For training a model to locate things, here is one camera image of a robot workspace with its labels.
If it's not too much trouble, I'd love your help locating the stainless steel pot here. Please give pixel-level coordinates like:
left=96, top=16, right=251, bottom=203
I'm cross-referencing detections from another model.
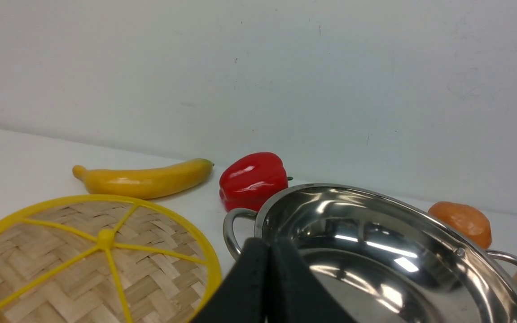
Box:
left=222, top=183, right=517, bottom=323

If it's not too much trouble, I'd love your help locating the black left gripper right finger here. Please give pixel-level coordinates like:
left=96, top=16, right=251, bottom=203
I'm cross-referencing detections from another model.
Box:
left=267, top=238, right=355, bottom=323

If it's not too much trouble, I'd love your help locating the red toy bell pepper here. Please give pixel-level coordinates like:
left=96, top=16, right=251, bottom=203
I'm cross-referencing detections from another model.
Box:
left=219, top=152, right=293, bottom=211

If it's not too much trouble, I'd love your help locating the woven bamboo steamer lid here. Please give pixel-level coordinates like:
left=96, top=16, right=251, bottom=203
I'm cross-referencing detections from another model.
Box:
left=0, top=195, right=222, bottom=323

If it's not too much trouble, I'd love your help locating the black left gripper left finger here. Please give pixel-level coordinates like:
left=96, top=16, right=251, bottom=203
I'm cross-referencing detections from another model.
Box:
left=191, top=238, right=270, bottom=323

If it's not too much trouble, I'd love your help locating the orange-brown toy potato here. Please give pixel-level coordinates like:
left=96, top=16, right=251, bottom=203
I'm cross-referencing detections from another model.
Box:
left=428, top=201, right=493, bottom=249

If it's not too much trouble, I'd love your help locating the yellow toy banana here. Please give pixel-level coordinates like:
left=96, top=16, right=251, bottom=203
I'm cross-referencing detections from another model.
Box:
left=72, top=159, right=214, bottom=200

